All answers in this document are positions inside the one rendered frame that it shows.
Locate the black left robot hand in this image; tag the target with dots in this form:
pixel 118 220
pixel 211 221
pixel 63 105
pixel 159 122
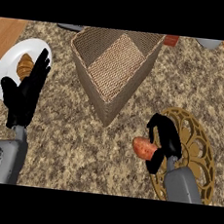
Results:
pixel 26 92

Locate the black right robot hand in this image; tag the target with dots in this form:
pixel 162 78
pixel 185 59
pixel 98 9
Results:
pixel 168 136

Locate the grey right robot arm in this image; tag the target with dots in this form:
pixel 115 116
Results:
pixel 181 181

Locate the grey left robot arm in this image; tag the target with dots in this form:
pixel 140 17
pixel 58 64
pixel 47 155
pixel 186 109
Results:
pixel 4 158

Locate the round gold openwork placemat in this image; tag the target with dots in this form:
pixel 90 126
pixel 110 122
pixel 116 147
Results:
pixel 198 152

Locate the square brown wicker basket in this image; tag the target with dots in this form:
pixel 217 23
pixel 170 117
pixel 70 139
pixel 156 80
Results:
pixel 113 68

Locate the golden brown croissant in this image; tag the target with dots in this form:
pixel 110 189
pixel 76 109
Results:
pixel 24 65

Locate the white round plate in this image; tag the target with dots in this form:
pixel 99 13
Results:
pixel 11 61

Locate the dark grey flat object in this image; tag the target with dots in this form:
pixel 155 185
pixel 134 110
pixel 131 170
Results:
pixel 70 27

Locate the red brown block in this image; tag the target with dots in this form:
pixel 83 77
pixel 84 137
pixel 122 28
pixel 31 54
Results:
pixel 171 40

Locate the pale grey round object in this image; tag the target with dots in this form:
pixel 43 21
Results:
pixel 208 43

